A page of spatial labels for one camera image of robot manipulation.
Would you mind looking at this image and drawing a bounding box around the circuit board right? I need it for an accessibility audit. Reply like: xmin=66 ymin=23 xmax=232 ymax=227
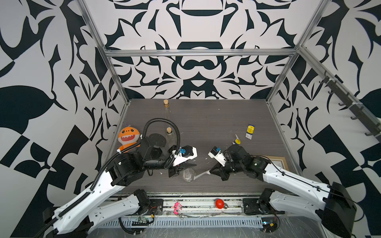
xmin=261 ymin=220 xmax=280 ymax=234

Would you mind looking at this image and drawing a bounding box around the red ball knob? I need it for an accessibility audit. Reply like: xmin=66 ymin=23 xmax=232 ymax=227
xmin=215 ymin=199 xmax=225 ymax=209

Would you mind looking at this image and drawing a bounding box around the white slotted cable duct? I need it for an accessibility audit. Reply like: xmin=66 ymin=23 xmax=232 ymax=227
xmin=101 ymin=216 xmax=264 ymax=229

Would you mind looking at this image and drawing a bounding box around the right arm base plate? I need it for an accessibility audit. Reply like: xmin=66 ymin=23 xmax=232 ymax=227
xmin=242 ymin=198 xmax=267 ymax=216

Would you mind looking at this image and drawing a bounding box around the wooden framed picture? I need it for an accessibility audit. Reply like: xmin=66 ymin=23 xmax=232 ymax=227
xmin=263 ymin=156 xmax=289 ymax=171

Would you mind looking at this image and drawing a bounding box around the green circuit board left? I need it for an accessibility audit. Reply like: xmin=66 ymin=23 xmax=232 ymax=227
xmin=132 ymin=216 xmax=154 ymax=226

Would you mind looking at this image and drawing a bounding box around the orange shark plush toy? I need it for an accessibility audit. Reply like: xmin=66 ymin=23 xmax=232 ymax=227
xmin=118 ymin=126 xmax=140 ymax=151

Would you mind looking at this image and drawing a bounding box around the black corrugated cable conduit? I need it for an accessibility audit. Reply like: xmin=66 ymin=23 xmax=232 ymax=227
xmin=32 ymin=118 xmax=182 ymax=238

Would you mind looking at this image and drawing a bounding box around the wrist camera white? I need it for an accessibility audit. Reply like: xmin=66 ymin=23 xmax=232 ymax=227
xmin=208 ymin=146 xmax=227 ymax=167
xmin=172 ymin=145 xmax=197 ymax=167

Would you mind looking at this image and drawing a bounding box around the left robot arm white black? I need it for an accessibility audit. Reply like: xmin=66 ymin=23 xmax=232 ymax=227
xmin=36 ymin=133 xmax=197 ymax=238

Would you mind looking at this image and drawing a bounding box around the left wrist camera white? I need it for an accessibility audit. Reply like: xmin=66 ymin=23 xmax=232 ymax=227
xmin=172 ymin=145 xmax=197 ymax=167

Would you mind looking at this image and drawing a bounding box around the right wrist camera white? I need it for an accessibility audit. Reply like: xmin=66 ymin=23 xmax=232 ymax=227
xmin=208 ymin=146 xmax=227 ymax=167

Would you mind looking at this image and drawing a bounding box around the pink clip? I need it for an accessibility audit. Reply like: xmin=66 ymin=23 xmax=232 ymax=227
xmin=172 ymin=201 xmax=182 ymax=216

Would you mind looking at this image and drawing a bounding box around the black wall hook rack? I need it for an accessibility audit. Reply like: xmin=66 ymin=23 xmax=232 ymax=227
xmin=319 ymin=70 xmax=381 ymax=143

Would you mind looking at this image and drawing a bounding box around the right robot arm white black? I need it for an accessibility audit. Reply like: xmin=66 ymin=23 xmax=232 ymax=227
xmin=208 ymin=144 xmax=357 ymax=238

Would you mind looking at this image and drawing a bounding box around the tall glass bottle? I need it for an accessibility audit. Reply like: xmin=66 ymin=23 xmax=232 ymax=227
xmin=182 ymin=168 xmax=195 ymax=182

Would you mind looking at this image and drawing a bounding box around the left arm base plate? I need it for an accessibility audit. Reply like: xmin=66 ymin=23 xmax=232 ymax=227
xmin=146 ymin=199 xmax=164 ymax=216

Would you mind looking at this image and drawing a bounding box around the glass bottle with cork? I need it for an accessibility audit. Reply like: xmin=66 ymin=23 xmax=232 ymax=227
xmin=163 ymin=99 xmax=171 ymax=116
xmin=166 ymin=127 xmax=177 ymax=147

